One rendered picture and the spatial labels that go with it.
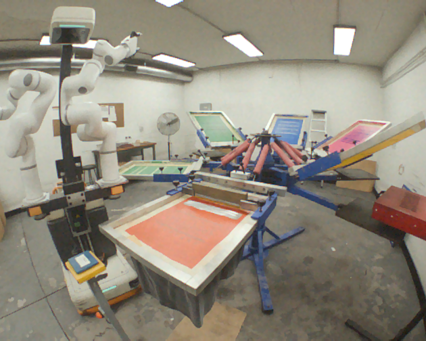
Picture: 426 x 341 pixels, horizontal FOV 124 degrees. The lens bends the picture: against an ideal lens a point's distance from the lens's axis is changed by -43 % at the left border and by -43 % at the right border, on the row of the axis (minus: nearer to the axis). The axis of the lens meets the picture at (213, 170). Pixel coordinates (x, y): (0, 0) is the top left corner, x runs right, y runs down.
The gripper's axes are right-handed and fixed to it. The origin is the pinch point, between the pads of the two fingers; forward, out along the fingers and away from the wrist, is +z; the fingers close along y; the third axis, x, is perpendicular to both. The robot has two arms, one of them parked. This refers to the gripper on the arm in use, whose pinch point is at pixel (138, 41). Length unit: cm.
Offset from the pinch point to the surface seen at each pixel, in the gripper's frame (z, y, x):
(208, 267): -90, 22, 68
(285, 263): -51, 138, 178
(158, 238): -80, 44, 49
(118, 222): -77, 53, 27
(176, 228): -72, 47, 55
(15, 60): 83, 84, -304
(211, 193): -42, 56, 68
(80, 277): -108, 32, 27
